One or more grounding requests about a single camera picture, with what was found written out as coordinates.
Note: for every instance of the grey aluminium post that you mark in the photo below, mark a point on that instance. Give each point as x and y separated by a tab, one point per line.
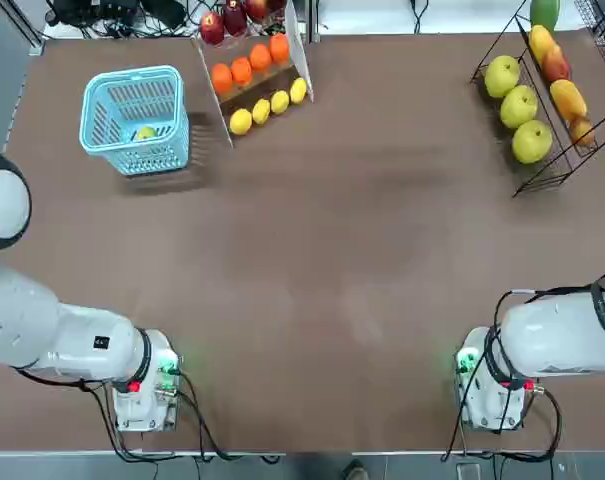
312	20

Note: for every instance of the green mango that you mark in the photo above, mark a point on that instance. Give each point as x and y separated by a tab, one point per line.
545	12

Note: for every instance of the yellow lemon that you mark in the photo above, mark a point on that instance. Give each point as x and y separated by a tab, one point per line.
240	121
261	111
280	102
298	90

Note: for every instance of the person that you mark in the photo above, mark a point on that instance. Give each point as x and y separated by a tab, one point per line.
354	470

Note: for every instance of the light blue plastic basket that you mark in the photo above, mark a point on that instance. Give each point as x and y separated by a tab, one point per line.
132	72

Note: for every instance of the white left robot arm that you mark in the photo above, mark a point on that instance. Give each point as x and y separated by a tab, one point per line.
32	320

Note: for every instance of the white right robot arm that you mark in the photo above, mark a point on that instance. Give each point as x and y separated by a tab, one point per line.
557	330

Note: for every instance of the orange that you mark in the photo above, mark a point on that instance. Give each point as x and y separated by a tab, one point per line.
260	57
279	48
241	70
222	78

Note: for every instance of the red apple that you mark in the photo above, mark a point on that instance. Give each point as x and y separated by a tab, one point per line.
256	7
234	19
212	27
276	3

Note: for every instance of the large yellow-green apple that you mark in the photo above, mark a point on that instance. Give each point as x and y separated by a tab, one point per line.
519	106
532	141
502	76

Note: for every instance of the clear acrylic tiered shelf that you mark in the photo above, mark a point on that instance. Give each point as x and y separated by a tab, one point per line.
297	50

